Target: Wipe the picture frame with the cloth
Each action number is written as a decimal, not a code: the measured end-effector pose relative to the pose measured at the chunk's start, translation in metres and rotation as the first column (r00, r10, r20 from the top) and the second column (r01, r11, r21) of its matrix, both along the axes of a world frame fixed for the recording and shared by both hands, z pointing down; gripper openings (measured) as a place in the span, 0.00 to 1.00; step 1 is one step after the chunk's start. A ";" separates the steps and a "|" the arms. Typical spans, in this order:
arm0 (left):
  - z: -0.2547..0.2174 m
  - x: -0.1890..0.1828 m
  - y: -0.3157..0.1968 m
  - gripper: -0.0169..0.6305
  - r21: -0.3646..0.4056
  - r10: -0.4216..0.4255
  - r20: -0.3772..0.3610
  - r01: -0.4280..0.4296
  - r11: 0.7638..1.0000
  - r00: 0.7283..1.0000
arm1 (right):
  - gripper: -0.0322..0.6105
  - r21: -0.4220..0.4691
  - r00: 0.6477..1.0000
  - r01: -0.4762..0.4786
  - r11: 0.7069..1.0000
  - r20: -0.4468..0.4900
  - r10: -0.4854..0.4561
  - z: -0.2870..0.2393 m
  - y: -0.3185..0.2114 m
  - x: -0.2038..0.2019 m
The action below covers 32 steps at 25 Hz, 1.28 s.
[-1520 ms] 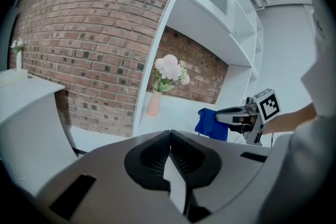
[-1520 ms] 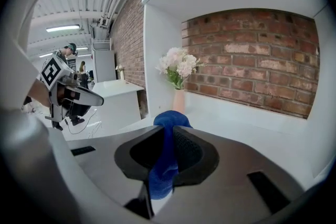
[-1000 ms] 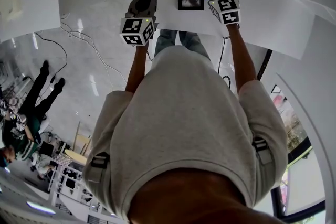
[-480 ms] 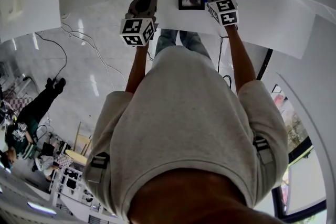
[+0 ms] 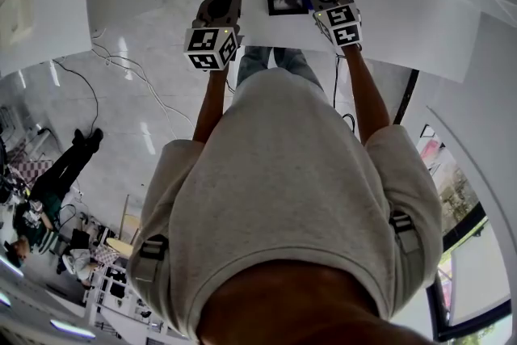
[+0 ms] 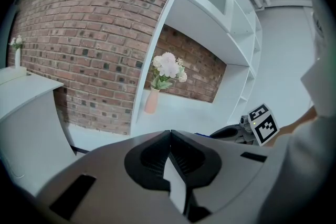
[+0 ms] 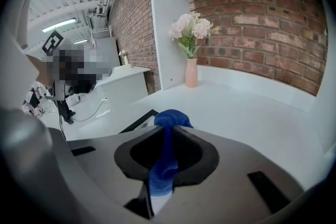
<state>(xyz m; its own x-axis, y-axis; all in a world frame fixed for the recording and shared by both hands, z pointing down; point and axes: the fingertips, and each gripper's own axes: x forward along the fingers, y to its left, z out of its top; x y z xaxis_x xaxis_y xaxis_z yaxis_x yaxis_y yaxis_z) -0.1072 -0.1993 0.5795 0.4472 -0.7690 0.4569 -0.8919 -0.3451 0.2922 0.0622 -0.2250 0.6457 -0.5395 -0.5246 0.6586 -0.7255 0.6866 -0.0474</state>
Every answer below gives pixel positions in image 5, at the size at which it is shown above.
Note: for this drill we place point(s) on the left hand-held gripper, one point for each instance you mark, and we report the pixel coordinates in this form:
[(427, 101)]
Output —
[(210, 46)]

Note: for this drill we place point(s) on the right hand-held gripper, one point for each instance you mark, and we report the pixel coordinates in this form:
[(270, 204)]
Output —
[(341, 26)]

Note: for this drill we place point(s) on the person's right forearm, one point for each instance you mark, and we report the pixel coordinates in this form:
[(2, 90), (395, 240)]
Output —
[(367, 97)]

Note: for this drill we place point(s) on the person's left forearm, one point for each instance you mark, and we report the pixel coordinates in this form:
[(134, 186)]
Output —
[(210, 109)]

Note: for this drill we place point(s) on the person's left leg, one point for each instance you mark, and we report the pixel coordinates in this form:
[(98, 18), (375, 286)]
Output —
[(252, 62)]

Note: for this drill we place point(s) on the white desk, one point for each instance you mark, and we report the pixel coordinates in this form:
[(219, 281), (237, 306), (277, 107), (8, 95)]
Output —
[(52, 4)]

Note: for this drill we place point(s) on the person's grey shirt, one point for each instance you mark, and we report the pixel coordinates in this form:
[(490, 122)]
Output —
[(282, 173)]

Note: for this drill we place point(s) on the white box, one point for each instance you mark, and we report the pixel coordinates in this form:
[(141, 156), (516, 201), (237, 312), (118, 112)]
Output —
[(18, 8)]

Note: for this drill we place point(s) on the checked cloth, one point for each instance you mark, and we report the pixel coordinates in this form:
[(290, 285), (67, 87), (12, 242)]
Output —
[(34, 170)]

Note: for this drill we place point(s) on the black framed window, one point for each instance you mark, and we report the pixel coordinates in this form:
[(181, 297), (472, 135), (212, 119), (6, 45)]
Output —
[(464, 234)]

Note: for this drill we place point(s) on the white metal rack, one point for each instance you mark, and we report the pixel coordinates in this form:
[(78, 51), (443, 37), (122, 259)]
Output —
[(117, 295)]

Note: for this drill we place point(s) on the person's neck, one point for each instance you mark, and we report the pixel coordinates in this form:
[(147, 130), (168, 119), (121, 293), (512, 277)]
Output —
[(303, 307)]

